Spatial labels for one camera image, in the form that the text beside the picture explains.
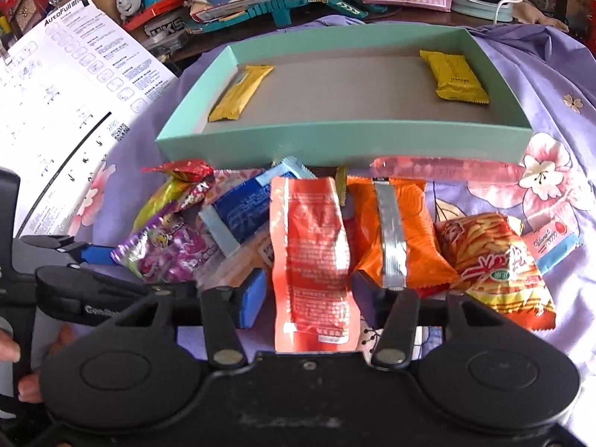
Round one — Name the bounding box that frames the red gold foil candy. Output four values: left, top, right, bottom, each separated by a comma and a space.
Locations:
156, 158, 215, 182

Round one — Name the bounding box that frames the purple floral bedsheet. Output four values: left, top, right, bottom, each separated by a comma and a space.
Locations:
14, 14, 596, 447

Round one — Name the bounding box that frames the long yellow snack packet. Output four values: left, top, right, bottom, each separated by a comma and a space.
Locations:
208, 64, 275, 123

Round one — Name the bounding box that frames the white instruction sheet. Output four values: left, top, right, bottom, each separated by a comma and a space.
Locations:
0, 0, 180, 243

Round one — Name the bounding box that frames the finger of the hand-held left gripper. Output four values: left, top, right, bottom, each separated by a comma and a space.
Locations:
70, 263, 199, 299
21, 235, 119, 267

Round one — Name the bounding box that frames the long peach snack stick packet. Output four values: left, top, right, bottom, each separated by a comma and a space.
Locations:
205, 237, 276, 289

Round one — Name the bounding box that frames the fries print snack packet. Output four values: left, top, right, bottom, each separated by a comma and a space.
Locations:
434, 212, 557, 331

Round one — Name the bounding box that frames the teal toy track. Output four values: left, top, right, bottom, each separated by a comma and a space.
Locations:
186, 0, 387, 29

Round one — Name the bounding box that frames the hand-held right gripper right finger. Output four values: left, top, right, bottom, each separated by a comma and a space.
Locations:
351, 270, 512, 370

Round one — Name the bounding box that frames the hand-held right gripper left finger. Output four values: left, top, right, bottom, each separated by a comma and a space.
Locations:
111, 267, 268, 371

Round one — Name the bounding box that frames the orange-red snack pouch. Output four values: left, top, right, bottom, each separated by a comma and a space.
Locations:
269, 176, 361, 354

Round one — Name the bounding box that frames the beige cloth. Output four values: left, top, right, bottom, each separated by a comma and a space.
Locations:
512, 2, 570, 29

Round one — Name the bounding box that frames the white cable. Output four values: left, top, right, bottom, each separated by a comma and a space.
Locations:
494, 0, 541, 22

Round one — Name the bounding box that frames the person's left hand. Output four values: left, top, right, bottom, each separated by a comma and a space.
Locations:
0, 323, 75, 406

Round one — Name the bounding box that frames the blue snack packet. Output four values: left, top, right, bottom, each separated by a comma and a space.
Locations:
198, 156, 317, 259

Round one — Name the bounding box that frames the purple grape candy packet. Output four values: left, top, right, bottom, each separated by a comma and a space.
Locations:
111, 209, 224, 285

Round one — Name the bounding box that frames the orange packet with silver seam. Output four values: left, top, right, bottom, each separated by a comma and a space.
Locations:
347, 176, 459, 299

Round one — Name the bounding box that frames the square yellow snack packet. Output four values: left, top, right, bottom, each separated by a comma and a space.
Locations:
419, 50, 491, 103

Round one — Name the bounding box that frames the mint green cardboard box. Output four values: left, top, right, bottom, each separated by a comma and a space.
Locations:
155, 25, 533, 168

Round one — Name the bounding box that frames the pink clear jelly stick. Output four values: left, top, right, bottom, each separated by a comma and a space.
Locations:
372, 156, 527, 183

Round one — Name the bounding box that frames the black white lettered box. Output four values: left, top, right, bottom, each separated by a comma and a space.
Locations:
146, 16, 191, 42

